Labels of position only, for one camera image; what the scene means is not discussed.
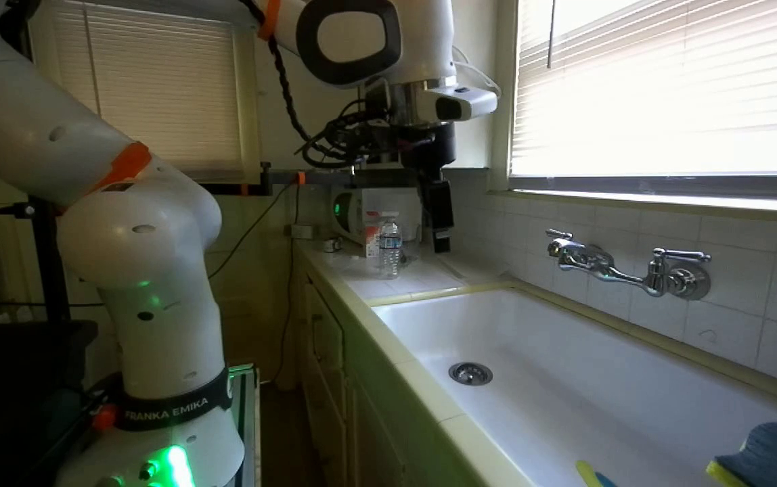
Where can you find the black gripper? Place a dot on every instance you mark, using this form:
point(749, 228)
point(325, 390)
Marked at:
point(428, 151)

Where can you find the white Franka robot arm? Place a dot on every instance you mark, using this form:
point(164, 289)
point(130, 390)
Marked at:
point(153, 271)

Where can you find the metal sink drain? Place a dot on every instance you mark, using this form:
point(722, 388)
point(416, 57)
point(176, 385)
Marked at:
point(473, 374)

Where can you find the white sink basin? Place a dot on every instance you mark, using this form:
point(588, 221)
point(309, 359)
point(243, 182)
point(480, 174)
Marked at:
point(585, 388)

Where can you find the clear plastic water bottle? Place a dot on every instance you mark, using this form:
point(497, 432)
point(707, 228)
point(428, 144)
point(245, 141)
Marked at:
point(392, 246)

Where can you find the small bottle with red label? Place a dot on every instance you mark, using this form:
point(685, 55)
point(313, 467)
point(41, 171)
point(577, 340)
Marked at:
point(371, 246)

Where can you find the white appliance with green light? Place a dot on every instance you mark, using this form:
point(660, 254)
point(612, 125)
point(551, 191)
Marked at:
point(351, 212)

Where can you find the pale green base cabinet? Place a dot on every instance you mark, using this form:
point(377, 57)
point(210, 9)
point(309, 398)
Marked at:
point(342, 388)

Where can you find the narrow white window blind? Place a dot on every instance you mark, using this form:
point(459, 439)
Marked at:
point(160, 91)

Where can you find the black vertical stand pole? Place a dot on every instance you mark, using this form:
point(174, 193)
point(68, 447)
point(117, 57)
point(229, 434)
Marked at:
point(48, 271)

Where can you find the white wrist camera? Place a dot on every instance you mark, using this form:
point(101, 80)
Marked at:
point(470, 101)

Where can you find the black horizontal rail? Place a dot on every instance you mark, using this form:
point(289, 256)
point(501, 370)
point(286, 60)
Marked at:
point(254, 186)

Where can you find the chrome wall faucet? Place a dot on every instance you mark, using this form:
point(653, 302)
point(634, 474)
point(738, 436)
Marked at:
point(673, 274)

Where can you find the metal robot mount frame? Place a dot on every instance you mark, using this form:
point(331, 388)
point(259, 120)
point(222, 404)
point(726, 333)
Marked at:
point(245, 423)

